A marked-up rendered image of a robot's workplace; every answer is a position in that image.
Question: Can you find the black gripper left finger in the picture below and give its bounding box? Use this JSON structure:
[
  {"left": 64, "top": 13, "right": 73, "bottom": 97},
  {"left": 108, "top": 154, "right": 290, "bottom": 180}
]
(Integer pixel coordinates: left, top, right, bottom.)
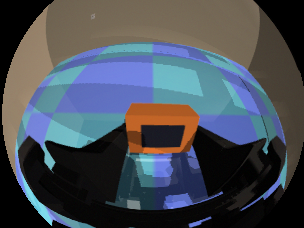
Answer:
[{"left": 44, "top": 122, "right": 128, "bottom": 203}]

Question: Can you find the orange block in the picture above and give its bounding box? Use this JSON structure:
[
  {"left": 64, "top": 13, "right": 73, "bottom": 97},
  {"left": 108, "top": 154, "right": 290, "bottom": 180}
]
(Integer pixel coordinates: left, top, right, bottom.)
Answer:
[{"left": 125, "top": 102, "right": 200, "bottom": 154}]

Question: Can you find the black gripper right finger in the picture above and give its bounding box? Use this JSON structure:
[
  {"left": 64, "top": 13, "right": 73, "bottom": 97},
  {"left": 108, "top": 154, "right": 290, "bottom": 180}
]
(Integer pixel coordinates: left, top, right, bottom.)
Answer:
[{"left": 192, "top": 125, "right": 267, "bottom": 197}]

